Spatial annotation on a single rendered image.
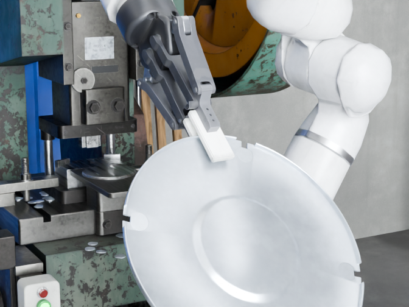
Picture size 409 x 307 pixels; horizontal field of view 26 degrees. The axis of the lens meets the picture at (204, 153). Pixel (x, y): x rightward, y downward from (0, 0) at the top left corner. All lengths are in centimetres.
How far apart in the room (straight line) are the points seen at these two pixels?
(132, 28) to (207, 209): 25
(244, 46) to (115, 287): 64
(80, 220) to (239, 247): 111
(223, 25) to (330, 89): 87
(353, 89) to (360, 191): 275
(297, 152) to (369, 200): 272
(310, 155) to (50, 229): 75
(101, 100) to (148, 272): 117
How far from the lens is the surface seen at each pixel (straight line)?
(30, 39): 195
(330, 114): 148
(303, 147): 148
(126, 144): 240
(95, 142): 215
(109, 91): 204
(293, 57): 149
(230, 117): 368
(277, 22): 136
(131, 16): 109
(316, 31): 141
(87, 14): 204
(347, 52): 142
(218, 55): 223
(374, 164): 416
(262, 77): 208
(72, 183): 212
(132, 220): 93
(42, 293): 182
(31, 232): 201
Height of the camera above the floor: 126
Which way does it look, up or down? 12 degrees down
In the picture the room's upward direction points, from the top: straight up
